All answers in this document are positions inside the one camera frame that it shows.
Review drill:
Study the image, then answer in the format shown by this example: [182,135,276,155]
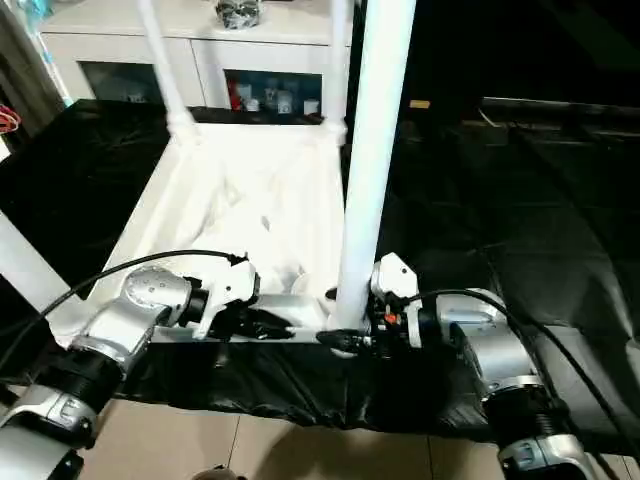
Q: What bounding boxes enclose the white plastic table top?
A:
[50,125,363,347]

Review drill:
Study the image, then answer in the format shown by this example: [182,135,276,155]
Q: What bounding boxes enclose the black work mat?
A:
[0,98,640,441]

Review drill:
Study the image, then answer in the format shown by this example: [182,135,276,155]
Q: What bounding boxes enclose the white glass-door cabinet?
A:
[40,0,356,113]

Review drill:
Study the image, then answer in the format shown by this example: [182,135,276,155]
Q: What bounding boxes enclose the gray metal parts pile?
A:
[215,0,263,30]

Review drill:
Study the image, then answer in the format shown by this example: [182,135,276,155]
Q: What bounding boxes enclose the red cable bundle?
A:
[0,104,22,137]

